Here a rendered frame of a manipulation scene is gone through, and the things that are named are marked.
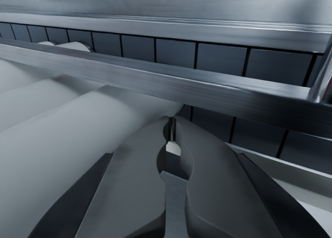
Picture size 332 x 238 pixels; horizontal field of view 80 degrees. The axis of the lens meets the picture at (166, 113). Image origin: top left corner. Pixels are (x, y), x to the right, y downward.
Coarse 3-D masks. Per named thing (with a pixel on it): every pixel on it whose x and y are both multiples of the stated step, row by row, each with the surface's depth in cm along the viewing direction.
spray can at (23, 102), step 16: (48, 80) 14; (64, 80) 15; (80, 80) 15; (0, 96) 12; (16, 96) 12; (32, 96) 13; (48, 96) 13; (64, 96) 14; (0, 112) 11; (16, 112) 12; (32, 112) 12; (0, 128) 11
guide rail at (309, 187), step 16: (176, 144) 16; (256, 160) 15; (272, 160) 15; (272, 176) 13; (288, 176) 13; (304, 176) 13; (320, 176) 13; (288, 192) 13; (304, 192) 13; (320, 192) 12; (320, 208) 13
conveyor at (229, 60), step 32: (0, 32) 29; (32, 32) 25; (64, 32) 22; (96, 32) 20; (192, 64) 16; (224, 64) 15; (256, 64) 14; (288, 64) 13; (224, 128) 17; (256, 128) 16; (288, 160) 16; (320, 160) 15
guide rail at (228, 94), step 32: (32, 64) 13; (64, 64) 11; (96, 64) 10; (128, 64) 10; (160, 64) 10; (160, 96) 9; (192, 96) 8; (224, 96) 7; (256, 96) 7; (288, 96) 6; (288, 128) 7; (320, 128) 6
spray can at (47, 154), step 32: (96, 96) 12; (128, 96) 12; (32, 128) 9; (64, 128) 9; (96, 128) 10; (128, 128) 11; (0, 160) 7; (32, 160) 8; (64, 160) 8; (96, 160) 10; (0, 192) 7; (32, 192) 7; (64, 192) 8; (0, 224) 6; (32, 224) 7
